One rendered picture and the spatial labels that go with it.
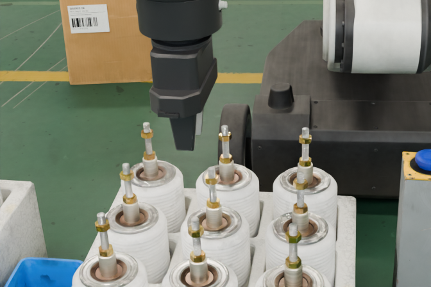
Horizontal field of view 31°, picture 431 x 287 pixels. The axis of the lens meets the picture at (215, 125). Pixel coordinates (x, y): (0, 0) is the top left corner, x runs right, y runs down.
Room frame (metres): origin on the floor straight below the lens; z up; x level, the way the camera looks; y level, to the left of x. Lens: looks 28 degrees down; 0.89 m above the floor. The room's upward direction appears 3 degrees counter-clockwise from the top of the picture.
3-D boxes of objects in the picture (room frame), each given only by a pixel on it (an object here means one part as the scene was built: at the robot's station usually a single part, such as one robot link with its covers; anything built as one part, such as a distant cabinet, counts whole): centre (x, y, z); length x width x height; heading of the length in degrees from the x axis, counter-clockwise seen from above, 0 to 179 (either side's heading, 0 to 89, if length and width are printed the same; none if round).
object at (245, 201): (1.02, -0.01, 0.16); 0.10 x 0.10 x 0.18
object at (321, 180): (1.00, -0.13, 0.25); 0.08 x 0.08 x 0.01
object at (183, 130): (0.76, 0.04, 0.48); 0.03 x 0.02 x 0.06; 77
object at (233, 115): (1.35, -0.04, 0.10); 0.20 x 0.05 x 0.20; 171
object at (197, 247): (0.78, 0.03, 0.30); 0.01 x 0.01 x 0.08
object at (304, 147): (1.00, -0.13, 0.30); 0.01 x 0.01 x 0.08
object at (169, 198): (1.04, 0.10, 0.16); 0.10 x 0.10 x 0.18
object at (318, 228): (0.88, -0.11, 0.25); 0.08 x 0.08 x 0.01
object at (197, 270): (0.78, 0.03, 0.26); 0.02 x 0.02 x 0.03
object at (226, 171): (1.02, -0.01, 0.26); 0.02 x 0.02 x 0.03
